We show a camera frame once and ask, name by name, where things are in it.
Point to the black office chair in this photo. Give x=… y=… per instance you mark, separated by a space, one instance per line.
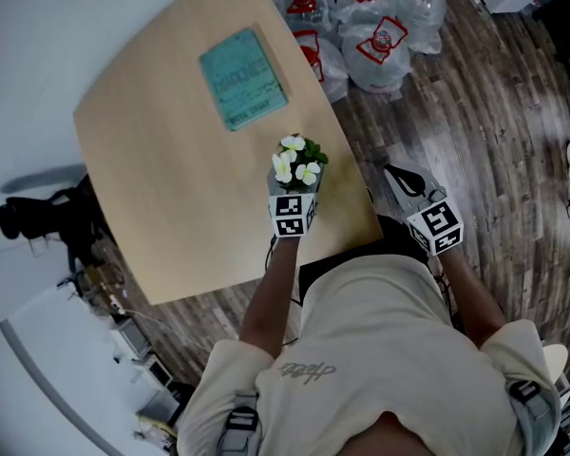
x=33 y=216

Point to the grey wall trunking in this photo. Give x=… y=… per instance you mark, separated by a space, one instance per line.
x=9 y=335

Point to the person's left forearm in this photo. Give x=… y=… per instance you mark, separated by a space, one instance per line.
x=271 y=297

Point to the yellow plastic bag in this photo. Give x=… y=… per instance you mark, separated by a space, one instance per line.
x=157 y=428

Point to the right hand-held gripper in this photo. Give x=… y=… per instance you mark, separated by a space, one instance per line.
x=437 y=223

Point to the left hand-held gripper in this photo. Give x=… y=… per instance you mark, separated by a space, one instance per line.
x=290 y=207

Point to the person's right forearm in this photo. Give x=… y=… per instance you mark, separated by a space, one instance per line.
x=470 y=302

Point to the white metal case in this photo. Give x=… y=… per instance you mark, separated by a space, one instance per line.
x=130 y=337
x=157 y=373

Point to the person's black trousers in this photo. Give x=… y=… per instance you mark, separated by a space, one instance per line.
x=389 y=240

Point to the white power strip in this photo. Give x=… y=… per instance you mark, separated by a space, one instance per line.
x=116 y=304

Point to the cream round stool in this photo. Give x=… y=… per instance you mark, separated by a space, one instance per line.
x=556 y=359

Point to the teal book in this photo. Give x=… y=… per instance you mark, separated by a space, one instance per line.
x=242 y=79

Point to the small white flower pot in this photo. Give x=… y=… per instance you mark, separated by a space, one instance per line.
x=299 y=164

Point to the brown cardboard box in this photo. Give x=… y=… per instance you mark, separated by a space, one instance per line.
x=100 y=278

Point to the person's cream t-shirt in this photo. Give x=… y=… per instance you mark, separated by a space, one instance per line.
x=375 y=349

